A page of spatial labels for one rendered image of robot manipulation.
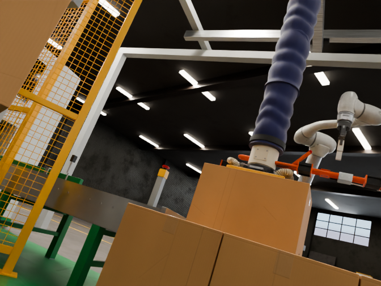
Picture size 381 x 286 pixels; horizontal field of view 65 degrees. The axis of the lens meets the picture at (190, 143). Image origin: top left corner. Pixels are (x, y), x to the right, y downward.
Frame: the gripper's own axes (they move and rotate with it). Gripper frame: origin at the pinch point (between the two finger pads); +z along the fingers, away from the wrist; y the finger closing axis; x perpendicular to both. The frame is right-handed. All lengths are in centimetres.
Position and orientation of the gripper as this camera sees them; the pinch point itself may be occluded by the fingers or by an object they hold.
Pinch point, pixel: (339, 154)
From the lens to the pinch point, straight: 194.6
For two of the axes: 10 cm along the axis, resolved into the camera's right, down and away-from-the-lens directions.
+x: 8.9, 1.5, -4.4
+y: -3.5, -4.1, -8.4
